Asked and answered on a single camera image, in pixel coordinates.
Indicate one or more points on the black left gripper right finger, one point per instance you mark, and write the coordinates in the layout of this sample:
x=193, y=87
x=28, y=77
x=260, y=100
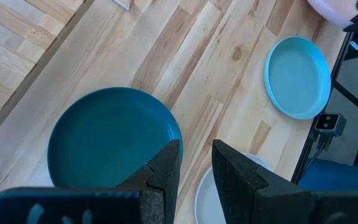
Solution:
x=244, y=193

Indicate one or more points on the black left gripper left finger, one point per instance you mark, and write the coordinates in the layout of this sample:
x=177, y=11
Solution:
x=154, y=193

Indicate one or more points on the large pink plate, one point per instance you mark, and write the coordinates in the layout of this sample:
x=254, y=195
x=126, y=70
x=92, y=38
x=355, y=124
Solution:
x=331, y=11

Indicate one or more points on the beige plate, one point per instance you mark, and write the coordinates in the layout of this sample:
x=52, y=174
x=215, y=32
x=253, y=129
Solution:
x=205, y=202

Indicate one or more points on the dark green plate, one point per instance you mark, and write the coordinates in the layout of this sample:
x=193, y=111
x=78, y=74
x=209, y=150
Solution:
x=104, y=137

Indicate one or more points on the sage green plate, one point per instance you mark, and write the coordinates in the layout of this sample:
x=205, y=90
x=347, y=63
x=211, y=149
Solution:
x=297, y=77

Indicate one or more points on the blue upholstered seat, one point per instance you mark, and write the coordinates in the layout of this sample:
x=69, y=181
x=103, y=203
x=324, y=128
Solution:
x=337, y=177

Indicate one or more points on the black aluminium table frame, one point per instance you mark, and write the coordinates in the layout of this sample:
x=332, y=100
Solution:
x=302, y=157

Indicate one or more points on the grey table-level camera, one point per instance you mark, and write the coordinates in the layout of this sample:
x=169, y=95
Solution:
x=328, y=122

